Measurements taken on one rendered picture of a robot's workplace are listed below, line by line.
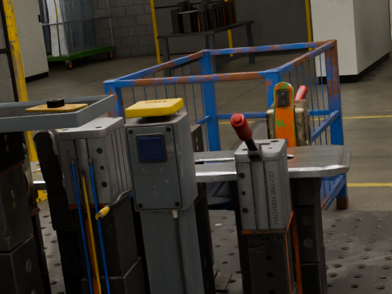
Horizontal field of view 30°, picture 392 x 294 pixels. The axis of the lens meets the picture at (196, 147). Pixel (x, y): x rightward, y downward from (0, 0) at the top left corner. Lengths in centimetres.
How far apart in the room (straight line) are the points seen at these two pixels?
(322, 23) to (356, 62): 61
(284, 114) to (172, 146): 50
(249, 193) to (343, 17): 795
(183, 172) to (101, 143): 22
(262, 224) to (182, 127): 23
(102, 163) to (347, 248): 74
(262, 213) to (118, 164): 24
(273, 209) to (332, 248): 62
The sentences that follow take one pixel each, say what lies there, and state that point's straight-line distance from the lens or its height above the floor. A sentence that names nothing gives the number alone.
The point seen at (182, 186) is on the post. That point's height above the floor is 106.
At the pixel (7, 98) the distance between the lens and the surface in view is 495.
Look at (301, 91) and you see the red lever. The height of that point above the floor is 107.
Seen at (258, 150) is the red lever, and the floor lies 107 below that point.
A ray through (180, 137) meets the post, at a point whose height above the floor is 112.
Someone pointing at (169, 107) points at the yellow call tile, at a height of 116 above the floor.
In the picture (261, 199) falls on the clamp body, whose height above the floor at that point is 99.
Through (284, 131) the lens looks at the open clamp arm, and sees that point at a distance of 136.
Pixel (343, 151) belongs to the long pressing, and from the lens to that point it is 128.
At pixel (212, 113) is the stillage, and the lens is 431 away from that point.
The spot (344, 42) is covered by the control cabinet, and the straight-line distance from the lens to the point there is 898.
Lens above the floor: 129
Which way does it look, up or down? 12 degrees down
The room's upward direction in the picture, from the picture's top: 6 degrees counter-clockwise
